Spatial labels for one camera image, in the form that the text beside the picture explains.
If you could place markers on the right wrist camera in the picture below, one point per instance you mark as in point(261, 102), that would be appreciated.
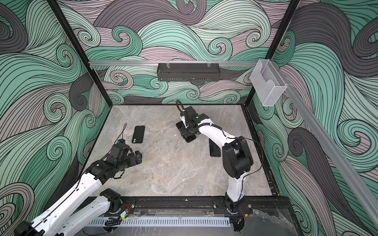
point(188, 114)

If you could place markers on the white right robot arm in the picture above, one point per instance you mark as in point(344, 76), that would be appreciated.
point(236, 157)

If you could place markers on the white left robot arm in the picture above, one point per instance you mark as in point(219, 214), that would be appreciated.
point(66, 218)

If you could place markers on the black phone case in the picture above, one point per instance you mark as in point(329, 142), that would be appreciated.
point(138, 134)

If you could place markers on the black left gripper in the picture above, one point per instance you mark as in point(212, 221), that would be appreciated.
point(134, 162)

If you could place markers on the clear plastic wall bin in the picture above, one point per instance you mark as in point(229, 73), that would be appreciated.
point(268, 82)

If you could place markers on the aluminium right wall rail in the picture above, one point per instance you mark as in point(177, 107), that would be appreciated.
point(305, 106)

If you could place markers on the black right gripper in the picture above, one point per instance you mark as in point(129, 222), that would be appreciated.
point(184, 132)

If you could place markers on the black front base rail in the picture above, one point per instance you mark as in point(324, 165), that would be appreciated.
point(213, 204)

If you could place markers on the white slotted cable duct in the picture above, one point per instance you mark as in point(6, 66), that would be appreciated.
point(176, 222)

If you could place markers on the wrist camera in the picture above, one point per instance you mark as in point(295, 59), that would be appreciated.
point(120, 150)
point(188, 114)

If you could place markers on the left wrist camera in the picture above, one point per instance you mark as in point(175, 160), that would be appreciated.
point(120, 150)

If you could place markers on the black wall tray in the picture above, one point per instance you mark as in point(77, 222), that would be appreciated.
point(183, 72)

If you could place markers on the black phone glossy screen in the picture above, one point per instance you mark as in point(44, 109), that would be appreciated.
point(184, 132)

